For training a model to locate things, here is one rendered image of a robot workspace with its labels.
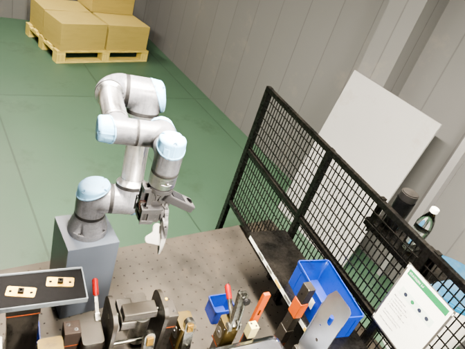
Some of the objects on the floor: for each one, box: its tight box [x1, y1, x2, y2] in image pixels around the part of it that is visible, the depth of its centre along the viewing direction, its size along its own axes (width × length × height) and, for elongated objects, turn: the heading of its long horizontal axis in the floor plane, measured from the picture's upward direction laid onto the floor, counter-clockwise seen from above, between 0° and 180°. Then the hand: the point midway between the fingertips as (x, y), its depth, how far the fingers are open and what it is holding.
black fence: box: [215, 86, 465, 349], centre depth 214 cm, size 14×197×155 cm, turn 0°
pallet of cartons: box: [26, 0, 150, 64], centre depth 598 cm, size 152×121×85 cm
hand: (153, 237), depth 132 cm, fingers open, 14 cm apart
